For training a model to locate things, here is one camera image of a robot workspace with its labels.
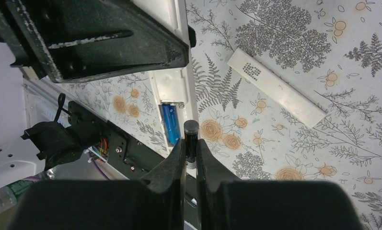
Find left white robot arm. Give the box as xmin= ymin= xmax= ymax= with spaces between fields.
xmin=0 ymin=0 xmax=190 ymax=145

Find blue battery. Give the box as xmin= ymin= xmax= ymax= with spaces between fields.
xmin=162 ymin=103 xmax=181 ymax=146

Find black battery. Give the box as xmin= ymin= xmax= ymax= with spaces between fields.
xmin=184 ymin=120 xmax=199 ymax=169

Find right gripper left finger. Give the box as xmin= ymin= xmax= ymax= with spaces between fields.
xmin=8 ymin=140 xmax=186 ymax=230

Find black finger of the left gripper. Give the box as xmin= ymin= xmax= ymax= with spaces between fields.
xmin=0 ymin=0 xmax=190 ymax=84

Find white remote battery cover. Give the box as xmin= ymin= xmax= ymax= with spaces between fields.
xmin=227 ymin=48 xmax=326 ymax=128

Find white remote control body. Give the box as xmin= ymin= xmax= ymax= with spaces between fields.
xmin=133 ymin=0 xmax=198 ymax=157

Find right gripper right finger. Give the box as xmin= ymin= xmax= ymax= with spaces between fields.
xmin=196 ymin=139 xmax=362 ymax=230

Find floral patterned table mat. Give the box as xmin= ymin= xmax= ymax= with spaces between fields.
xmin=56 ymin=0 xmax=382 ymax=230

